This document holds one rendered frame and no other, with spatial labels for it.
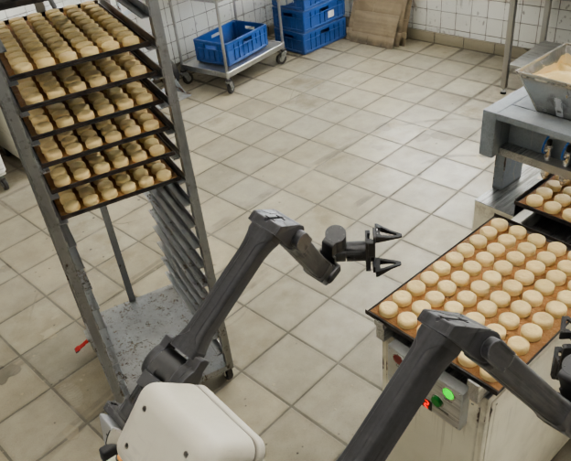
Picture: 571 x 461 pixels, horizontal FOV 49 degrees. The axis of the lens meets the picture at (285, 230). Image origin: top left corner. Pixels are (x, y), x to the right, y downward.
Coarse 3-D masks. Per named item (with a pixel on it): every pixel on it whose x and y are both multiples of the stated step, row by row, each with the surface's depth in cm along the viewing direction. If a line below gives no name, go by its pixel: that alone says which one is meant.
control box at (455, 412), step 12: (396, 348) 163; (408, 348) 163; (444, 372) 155; (444, 384) 153; (456, 384) 152; (432, 396) 159; (444, 396) 155; (456, 396) 152; (432, 408) 162; (444, 408) 158; (456, 408) 154; (468, 408) 155; (456, 420) 156
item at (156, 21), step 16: (160, 16) 175; (160, 32) 177; (160, 48) 180; (160, 64) 183; (176, 96) 189; (176, 112) 191; (176, 128) 194; (192, 176) 205; (192, 192) 208; (192, 208) 211; (208, 256) 225; (208, 272) 228; (208, 288) 235; (224, 336) 248; (224, 352) 252
